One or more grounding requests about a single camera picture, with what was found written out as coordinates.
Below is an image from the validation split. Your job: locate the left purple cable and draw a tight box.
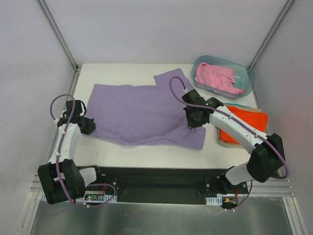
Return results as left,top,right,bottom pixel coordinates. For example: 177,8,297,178
50,94,76,206

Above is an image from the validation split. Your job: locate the right aluminium frame post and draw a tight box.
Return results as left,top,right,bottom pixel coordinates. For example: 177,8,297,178
248,0,296,70

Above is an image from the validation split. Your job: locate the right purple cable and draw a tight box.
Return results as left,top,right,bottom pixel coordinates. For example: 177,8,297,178
169,76,291,179

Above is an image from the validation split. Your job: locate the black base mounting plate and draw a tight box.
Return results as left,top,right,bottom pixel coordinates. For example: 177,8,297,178
87,167,250,205

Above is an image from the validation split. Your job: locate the white cable duct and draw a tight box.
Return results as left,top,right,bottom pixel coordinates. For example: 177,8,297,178
40,192,118,204
205,196,223,206

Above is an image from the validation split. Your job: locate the purple cable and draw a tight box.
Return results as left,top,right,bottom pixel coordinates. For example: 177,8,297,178
50,94,76,206
169,76,291,179

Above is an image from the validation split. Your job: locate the clear blue plastic bin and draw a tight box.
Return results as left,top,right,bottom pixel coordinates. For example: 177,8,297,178
191,55,255,99

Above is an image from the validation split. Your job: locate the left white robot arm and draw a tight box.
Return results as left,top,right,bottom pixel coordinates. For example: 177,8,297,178
38,100,104,204

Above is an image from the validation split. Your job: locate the folded orange t shirt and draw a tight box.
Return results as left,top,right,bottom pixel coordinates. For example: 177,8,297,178
221,106,268,143

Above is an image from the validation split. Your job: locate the pink t shirt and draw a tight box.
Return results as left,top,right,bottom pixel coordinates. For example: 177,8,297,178
195,62,245,95

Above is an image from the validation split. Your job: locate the purple t shirt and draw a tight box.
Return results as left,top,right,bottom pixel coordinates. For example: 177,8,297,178
86,69,206,150

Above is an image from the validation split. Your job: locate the right white cable duct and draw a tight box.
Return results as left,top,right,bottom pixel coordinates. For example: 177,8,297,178
205,196,223,206

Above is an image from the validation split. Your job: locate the folded teal t shirt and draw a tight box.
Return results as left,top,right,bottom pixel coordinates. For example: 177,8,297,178
224,103,250,108

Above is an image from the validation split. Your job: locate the aluminium frame post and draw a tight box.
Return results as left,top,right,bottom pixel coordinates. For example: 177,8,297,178
36,0,79,71
248,0,296,70

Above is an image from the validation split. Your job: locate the left aluminium frame post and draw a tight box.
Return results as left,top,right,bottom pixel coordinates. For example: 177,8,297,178
36,0,79,71

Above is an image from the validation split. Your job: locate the left white cable duct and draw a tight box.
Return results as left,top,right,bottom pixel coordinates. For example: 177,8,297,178
40,192,118,204

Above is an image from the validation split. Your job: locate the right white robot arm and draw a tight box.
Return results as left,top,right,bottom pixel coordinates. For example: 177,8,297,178
182,90,286,194

